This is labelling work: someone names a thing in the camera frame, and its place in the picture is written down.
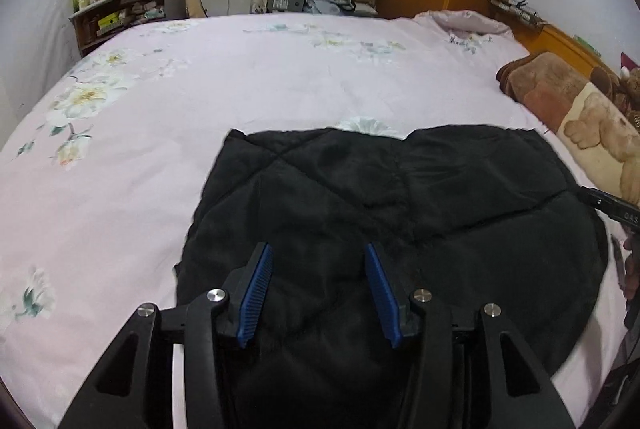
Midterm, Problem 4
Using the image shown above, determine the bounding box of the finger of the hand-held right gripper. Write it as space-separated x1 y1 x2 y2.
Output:
575 186 608 215

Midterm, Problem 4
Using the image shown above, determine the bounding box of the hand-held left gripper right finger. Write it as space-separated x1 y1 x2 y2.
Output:
364 243 576 429

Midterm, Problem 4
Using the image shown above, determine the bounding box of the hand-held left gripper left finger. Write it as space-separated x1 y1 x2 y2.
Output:
57 243 273 429

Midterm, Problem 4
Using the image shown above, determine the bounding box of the black padded jacket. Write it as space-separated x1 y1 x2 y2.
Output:
172 124 608 429

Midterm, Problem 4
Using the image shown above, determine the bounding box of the person's right hand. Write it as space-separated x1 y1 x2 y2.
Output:
622 234 640 305

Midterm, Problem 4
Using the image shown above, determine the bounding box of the brown bear print blanket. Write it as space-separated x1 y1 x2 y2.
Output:
496 52 640 210

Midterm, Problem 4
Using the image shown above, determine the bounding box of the brown plush bear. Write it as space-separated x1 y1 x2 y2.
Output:
619 66 640 122

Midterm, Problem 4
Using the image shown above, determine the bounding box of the wooden headboard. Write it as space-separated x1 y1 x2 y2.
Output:
515 24 621 75

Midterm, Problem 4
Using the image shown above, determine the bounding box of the pink floral bed sheet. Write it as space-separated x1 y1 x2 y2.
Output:
0 12 632 429

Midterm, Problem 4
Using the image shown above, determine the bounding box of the pink pillow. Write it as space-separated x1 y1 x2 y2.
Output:
415 9 513 37

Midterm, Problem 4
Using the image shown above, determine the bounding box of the cluttered shelf unit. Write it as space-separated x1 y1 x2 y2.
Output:
69 0 186 57

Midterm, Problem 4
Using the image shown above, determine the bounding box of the wall mounted rack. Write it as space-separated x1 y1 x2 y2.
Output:
489 0 543 26

